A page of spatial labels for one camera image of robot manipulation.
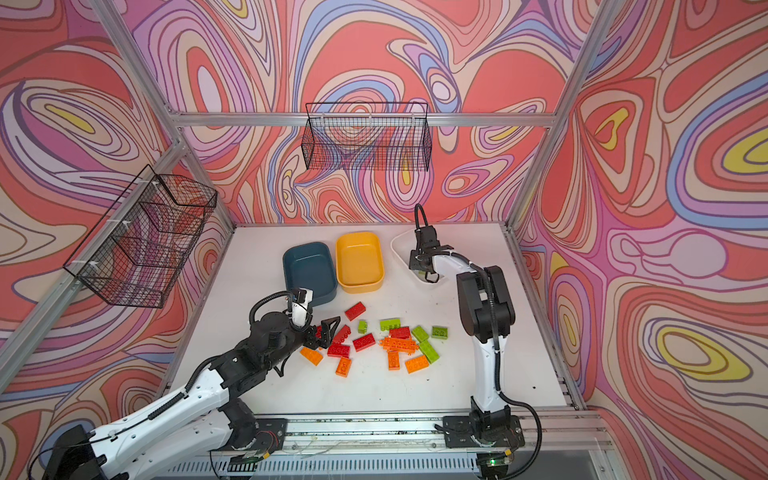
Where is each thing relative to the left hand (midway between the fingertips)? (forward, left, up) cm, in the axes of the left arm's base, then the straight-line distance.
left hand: (330, 314), depth 77 cm
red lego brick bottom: (-4, -1, -15) cm, 16 cm away
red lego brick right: (+2, -19, -16) cm, 25 cm away
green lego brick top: (+4, -15, -15) cm, 21 cm away
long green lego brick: (-5, -27, -15) cm, 31 cm away
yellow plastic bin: (+29, -5, -15) cm, 33 cm away
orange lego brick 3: (-8, -24, -15) cm, 29 cm away
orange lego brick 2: (-7, -17, -16) cm, 24 cm away
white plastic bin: (+35, -21, -11) cm, 42 cm away
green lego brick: (+1, -25, -14) cm, 29 cm away
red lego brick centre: (-1, -8, -15) cm, 17 cm away
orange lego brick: (-6, +6, -14) cm, 17 cm away
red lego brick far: (+8, -5, -14) cm, 17 cm away
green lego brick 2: (+2, -31, -16) cm, 35 cm away
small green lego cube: (+3, -7, -15) cm, 17 cm away
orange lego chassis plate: (-3, -19, -14) cm, 24 cm away
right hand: (+26, -28, -14) cm, 41 cm away
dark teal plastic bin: (+26, +13, -15) cm, 33 cm away
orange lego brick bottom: (-9, -2, -16) cm, 18 cm away
